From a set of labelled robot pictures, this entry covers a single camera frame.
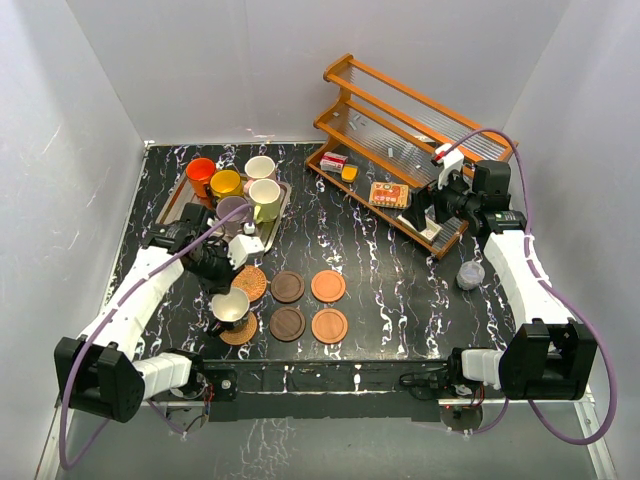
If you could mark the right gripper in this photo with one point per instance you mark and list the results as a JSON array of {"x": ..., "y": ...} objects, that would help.
[{"x": 424, "y": 197}]

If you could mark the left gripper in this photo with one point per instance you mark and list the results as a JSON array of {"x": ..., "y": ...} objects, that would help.
[{"x": 223, "y": 283}]

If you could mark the woven rattan coaster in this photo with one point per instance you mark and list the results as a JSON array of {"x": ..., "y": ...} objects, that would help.
[
  {"x": 252, "y": 281},
  {"x": 243, "y": 334}
]

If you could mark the black cup white inside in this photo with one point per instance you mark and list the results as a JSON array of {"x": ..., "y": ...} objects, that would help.
[{"x": 230, "y": 311}]

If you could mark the purple cup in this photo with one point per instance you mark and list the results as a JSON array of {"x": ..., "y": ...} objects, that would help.
[{"x": 240, "y": 212}]

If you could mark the yellow cup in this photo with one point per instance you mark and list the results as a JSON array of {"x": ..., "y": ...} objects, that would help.
[{"x": 225, "y": 183}]

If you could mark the dark wood coaster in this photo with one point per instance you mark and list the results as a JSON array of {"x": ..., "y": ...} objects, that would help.
[
  {"x": 287, "y": 324},
  {"x": 287, "y": 287}
]

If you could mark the pale green cup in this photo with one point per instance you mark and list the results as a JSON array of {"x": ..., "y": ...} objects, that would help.
[{"x": 264, "y": 195}]

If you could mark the pink cup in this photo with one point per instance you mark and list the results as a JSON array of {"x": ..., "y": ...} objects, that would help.
[{"x": 257, "y": 168}]

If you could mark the light wood coaster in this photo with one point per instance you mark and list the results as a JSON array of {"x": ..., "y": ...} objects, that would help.
[
  {"x": 328, "y": 286},
  {"x": 329, "y": 326}
]

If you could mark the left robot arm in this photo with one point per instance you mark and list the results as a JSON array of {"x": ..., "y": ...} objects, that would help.
[{"x": 96, "y": 371}]

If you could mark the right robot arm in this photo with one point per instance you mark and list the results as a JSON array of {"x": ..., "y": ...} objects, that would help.
[{"x": 551, "y": 354}]

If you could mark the orange-red cup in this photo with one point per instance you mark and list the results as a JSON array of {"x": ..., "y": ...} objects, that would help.
[{"x": 199, "y": 172}]

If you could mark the white stapler box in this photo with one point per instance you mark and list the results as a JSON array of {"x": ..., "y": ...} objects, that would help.
[{"x": 429, "y": 234}]

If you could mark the orange spiral notebook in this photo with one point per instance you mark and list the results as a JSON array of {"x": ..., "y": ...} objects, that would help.
[{"x": 389, "y": 195}]

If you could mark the metal tray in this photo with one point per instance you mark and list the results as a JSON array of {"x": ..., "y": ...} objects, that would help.
[{"x": 183, "y": 193}]

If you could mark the small orange box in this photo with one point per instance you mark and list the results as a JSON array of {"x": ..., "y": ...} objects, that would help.
[{"x": 349, "y": 173}]

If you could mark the wooden shelf rack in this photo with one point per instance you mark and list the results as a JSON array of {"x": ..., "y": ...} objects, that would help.
[{"x": 390, "y": 132}]

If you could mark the red white small box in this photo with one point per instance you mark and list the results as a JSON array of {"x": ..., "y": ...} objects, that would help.
[{"x": 333, "y": 162}]

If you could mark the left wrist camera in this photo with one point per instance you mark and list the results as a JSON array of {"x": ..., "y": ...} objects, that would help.
[{"x": 242, "y": 248}]

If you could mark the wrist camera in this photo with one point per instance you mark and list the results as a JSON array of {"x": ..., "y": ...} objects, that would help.
[
  {"x": 242, "y": 248},
  {"x": 449, "y": 159}
]

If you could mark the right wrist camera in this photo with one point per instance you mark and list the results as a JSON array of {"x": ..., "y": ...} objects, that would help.
[{"x": 449, "y": 159}]

